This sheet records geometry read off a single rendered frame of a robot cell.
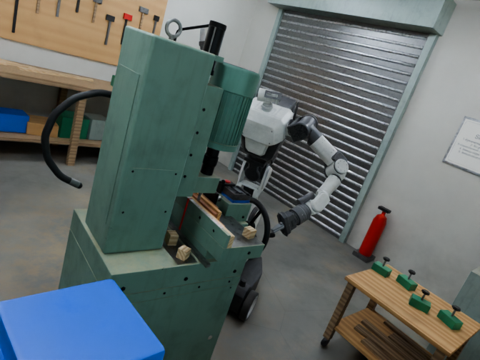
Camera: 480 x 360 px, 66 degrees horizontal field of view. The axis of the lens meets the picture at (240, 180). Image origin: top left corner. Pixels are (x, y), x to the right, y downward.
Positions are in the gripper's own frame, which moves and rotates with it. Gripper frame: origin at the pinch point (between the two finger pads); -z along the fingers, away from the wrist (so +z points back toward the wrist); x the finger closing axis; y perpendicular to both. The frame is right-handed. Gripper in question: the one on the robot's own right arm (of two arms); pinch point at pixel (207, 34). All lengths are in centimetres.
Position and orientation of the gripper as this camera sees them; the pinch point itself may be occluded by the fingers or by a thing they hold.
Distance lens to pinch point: 195.9
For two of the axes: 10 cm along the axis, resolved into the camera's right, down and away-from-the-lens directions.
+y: -8.3, 1.7, -5.3
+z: -0.1, 9.5, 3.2
